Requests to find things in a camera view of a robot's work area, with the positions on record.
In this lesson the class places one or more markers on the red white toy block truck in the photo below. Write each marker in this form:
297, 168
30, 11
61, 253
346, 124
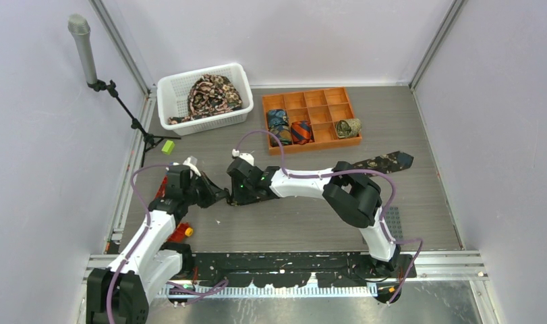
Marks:
162, 188

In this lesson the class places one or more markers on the grey microphone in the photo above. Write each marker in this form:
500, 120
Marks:
80, 30

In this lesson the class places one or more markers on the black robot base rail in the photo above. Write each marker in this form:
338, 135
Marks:
292, 269

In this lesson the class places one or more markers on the green toy block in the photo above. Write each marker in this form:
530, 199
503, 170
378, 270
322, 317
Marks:
168, 147

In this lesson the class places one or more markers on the black microphone tripod stand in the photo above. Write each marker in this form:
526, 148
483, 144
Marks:
150, 140

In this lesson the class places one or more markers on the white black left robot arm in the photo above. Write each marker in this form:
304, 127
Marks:
123, 291

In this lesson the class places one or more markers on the white plastic basket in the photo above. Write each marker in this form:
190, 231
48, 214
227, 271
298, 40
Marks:
172, 94

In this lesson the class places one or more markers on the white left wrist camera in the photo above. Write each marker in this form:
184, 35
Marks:
191, 163

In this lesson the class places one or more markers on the grey studded baseplate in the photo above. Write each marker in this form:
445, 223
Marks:
393, 222

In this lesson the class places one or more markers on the green patterned rolled tie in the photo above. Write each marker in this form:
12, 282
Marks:
348, 128

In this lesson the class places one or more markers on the pile of floral ties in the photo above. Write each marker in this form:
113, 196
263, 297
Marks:
209, 96

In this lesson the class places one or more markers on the teal navy rolled tie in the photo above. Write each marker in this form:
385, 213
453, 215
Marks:
276, 117

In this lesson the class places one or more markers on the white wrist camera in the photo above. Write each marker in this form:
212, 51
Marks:
247, 157
191, 163

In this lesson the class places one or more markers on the small red toy car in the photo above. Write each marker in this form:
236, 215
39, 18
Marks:
182, 231

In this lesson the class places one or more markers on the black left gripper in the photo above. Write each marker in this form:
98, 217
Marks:
213, 194

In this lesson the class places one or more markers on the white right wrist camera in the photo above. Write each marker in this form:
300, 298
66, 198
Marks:
247, 157

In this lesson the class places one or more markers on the black gold floral tie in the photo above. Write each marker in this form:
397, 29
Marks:
386, 163

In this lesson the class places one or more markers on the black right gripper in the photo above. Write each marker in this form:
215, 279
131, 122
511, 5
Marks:
237, 197

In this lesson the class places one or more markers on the navy floral rolled tie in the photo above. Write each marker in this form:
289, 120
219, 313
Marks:
280, 134

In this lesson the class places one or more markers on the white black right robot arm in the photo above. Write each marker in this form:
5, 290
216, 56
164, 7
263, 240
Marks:
350, 192

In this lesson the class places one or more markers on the orange wooden divided tray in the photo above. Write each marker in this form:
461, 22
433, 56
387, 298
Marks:
323, 108

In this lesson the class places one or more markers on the orange navy striped rolled tie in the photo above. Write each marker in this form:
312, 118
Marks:
301, 132

